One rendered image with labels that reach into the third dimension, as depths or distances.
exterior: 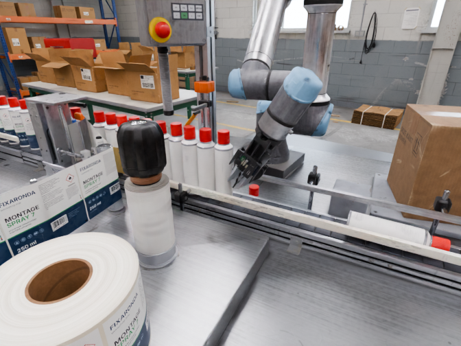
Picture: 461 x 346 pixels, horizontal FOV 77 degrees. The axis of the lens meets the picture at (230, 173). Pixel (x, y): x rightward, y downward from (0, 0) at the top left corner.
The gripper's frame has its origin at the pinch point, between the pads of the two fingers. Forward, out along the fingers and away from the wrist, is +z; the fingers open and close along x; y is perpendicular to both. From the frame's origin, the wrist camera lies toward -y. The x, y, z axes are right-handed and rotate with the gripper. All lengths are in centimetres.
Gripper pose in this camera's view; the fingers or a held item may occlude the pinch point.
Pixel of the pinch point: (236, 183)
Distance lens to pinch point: 81.9
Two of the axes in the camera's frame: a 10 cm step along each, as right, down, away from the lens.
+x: 7.7, 6.2, -1.3
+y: -4.5, 3.9, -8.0
